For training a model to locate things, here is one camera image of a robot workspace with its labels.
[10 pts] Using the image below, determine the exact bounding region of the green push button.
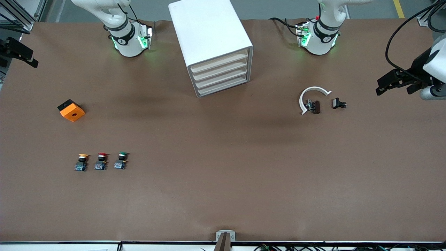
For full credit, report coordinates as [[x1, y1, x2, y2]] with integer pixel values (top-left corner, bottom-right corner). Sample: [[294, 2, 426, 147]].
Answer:
[[114, 152, 129, 170]]

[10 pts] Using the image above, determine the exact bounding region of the yellow push button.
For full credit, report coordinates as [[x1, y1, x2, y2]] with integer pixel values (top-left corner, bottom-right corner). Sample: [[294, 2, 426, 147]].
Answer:
[[74, 154, 89, 172]]

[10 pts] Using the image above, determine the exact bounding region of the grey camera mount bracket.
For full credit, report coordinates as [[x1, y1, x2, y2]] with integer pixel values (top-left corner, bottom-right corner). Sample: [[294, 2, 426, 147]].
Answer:
[[213, 230, 236, 251]]

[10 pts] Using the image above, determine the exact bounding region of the white topmost cabinet drawer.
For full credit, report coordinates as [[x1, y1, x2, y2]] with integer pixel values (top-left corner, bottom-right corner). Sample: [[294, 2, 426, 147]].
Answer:
[[190, 49, 249, 74]]

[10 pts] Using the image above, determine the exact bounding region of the white table edge rail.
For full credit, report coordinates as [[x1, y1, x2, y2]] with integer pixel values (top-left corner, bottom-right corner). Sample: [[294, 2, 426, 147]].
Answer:
[[0, 240, 446, 251]]

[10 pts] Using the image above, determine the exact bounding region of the white lowest cabinet drawer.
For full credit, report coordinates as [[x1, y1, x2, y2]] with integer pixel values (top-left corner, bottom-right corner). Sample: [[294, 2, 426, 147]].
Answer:
[[197, 76, 250, 97]]

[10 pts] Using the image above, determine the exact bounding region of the silver base connector plate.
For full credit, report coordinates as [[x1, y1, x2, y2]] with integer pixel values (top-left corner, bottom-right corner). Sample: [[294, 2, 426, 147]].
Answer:
[[139, 22, 154, 50], [296, 21, 311, 48]]

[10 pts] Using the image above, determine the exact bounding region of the black base cable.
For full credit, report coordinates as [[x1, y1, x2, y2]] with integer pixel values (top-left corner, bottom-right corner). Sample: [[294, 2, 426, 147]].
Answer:
[[269, 17, 301, 37]]

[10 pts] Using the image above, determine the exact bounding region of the black metal part by ring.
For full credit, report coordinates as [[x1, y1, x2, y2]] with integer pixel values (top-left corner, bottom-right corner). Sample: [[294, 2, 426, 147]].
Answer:
[[305, 100, 321, 114]]

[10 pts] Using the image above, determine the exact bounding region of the white curved plastic ring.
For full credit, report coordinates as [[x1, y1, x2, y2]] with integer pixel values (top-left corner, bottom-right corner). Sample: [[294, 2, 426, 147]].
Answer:
[[299, 86, 332, 115]]

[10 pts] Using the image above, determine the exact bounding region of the brown paper table cover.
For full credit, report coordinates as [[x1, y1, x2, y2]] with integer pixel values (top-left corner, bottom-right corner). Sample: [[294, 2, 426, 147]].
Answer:
[[0, 18, 446, 243]]

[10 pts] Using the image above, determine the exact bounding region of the aluminium frame post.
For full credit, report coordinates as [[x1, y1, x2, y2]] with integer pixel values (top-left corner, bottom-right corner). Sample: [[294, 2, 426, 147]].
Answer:
[[417, 0, 446, 28], [0, 0, 47, 33]]

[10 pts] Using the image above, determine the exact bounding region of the orange box with hole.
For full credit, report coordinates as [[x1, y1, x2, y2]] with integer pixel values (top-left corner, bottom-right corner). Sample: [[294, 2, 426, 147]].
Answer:
[[57, 99, 86, 122]]

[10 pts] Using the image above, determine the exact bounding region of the red push button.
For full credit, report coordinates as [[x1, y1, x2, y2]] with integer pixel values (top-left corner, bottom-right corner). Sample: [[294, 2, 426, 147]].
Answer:
[[94, 153, 108, 171]]

